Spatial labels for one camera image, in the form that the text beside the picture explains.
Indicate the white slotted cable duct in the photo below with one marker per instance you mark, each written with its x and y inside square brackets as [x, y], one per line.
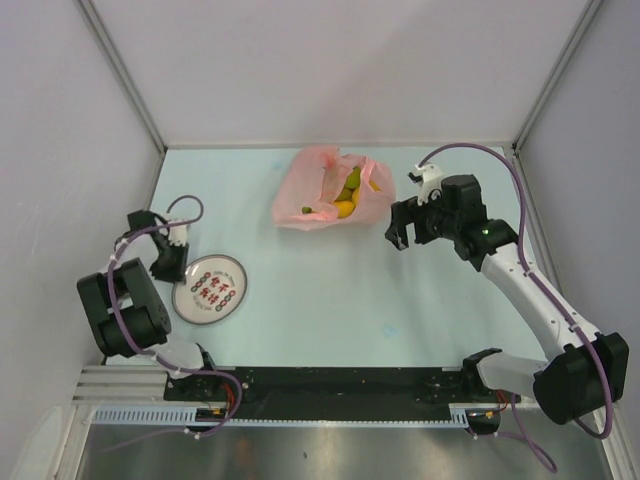
[188, 417]

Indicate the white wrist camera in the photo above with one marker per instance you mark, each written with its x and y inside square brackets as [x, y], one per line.
[175, 235]
[429, 178]

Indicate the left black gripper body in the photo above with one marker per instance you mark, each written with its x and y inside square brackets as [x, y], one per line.
[172, 263]

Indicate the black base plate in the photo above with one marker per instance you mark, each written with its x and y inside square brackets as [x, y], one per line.
[436, 385]

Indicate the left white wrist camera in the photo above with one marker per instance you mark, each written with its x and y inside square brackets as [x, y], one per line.
[175, 235]

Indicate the pink plastic bag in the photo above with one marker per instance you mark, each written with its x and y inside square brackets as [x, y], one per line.
[316, 177]

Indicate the green fake pear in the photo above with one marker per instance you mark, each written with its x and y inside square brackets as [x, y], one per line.
[352, 181]

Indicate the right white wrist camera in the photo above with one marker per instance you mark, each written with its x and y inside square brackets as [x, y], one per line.
[429, 178]

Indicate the aluminium frame rail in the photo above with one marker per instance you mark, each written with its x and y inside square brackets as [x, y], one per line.
[151, 384]

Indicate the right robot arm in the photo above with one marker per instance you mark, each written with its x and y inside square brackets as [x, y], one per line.
[583, 370]

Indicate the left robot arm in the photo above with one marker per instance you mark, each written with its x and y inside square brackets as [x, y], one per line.
[125, 312]

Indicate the round printed plate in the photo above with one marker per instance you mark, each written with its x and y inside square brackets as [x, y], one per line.
[214, 286]

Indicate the orange yellow fake mango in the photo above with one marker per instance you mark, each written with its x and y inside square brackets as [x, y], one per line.
[374, 186]

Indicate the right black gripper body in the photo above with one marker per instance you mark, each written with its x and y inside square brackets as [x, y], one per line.
[430, 221]

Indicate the yellow fake banana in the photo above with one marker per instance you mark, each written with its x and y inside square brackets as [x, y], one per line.
[345, 208]

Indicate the yellow fake starfruit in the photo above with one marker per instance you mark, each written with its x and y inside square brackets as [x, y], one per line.
[348, 195]

